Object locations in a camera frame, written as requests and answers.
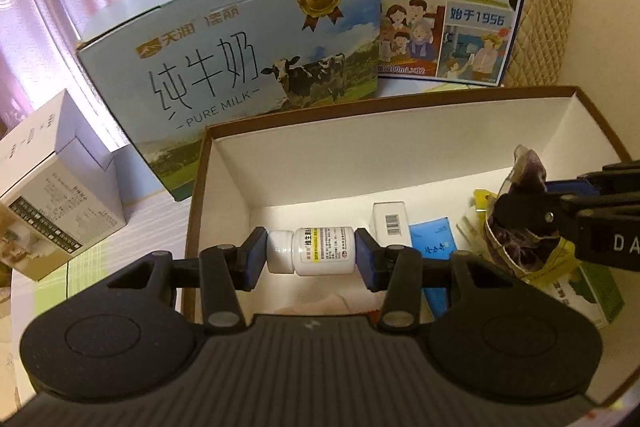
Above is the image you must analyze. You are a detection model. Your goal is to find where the white barcode medicine box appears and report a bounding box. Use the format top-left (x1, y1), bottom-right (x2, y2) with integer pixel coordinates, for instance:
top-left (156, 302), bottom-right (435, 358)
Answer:
top-left (371, 202), bottom-right (412, 247)

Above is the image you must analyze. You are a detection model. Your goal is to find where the white medicine bottle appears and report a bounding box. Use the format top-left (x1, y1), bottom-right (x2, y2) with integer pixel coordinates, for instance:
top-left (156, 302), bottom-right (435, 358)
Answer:
top-left (267, 227), bottom-right (356, 277)

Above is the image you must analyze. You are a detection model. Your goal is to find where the dark plum snack packet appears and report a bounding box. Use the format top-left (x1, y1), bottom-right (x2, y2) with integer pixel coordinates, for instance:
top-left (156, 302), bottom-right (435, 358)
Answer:
top-left (484, 144), bottom-right (566, 278)

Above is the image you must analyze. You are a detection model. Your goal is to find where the yellow snack packet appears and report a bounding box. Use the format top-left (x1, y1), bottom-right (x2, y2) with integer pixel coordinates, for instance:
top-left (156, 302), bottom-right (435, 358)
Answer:
top-left (457, 190), bottom-right (582, 287)

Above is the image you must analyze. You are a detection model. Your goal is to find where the blue white sachet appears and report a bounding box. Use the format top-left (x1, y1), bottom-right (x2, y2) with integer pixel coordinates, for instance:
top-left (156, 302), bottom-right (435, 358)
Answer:
top-left (409, 217), bottom-right (457, 319)

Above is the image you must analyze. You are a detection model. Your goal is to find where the green flat box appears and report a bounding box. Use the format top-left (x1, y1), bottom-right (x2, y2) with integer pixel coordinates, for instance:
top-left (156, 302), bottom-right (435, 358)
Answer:
top-left (533, 262), bottom-right (625, 329)

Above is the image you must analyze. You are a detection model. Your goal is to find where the brown cardboard box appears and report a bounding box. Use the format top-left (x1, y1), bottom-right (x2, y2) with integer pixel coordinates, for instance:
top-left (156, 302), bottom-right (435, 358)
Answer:
top-left (186, 86), bottom-right (628, 425)

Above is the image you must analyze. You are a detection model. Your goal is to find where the white beige product box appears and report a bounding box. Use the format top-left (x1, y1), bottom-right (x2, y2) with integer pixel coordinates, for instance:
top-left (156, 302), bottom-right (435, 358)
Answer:
top-left (1, 91), bottom-right (126, 281)

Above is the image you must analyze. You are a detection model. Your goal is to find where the light blue milk carton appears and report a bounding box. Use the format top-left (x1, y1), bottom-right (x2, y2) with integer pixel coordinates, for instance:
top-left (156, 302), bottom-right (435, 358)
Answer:
top-left (76, 0), bottom-right (381, 200)

